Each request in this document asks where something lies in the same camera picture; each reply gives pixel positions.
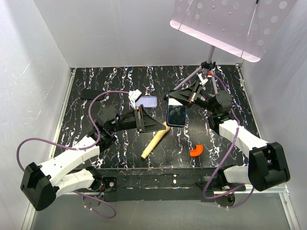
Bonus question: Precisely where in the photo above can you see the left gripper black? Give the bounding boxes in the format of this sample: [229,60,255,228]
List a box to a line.
[109,104,166,134]

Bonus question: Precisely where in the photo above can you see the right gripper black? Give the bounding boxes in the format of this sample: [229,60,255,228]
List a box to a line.
[169,81,217,114]

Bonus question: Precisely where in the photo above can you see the lavender phone case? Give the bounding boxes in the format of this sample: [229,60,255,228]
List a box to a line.
[136,96,157,108]

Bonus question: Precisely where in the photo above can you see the dark teal smartphone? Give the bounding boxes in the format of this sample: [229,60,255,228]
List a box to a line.
[166,97,187,127]

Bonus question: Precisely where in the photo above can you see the black smartphone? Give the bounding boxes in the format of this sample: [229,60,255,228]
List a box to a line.
[80,89,104,100]

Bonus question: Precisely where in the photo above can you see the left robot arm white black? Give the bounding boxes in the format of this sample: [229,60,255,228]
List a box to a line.
[21,105,166,211]

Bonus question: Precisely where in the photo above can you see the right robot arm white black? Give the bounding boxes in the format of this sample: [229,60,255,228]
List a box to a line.
[169,81,290,191]

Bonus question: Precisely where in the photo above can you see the beige wooden microphone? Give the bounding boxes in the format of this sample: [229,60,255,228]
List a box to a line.
[141,122,170,160]

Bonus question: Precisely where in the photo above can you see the orange curved plastic piece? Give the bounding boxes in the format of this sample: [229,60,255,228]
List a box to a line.
[189,144,203,157]

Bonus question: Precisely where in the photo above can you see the lavender music stand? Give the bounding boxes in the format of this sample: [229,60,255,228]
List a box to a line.
[164,0,298,96]

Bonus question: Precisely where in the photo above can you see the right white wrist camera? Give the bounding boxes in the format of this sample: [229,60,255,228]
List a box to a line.
[197,72,212,87]

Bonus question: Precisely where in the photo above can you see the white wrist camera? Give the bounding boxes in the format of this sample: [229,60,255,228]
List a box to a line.
[128,90,142,109]
[197,72,212,87]

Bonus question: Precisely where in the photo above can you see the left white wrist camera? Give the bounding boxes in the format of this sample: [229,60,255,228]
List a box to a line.
[128,90,142,109]

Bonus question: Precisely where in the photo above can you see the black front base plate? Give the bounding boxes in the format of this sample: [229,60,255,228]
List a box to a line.
[64,167,260,203]

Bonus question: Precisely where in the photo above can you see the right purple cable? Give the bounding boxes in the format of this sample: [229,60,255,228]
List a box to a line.
[202,73,255,208]

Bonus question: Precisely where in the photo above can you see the purple cable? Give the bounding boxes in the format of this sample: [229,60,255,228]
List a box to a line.
[202,73,255,208]
[16,90,131,219]

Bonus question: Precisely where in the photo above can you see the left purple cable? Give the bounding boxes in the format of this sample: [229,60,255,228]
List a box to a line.
[16,90,131,219]

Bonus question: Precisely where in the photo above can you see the aluminium frame rail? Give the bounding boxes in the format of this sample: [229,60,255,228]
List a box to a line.
[21,68,300,230]

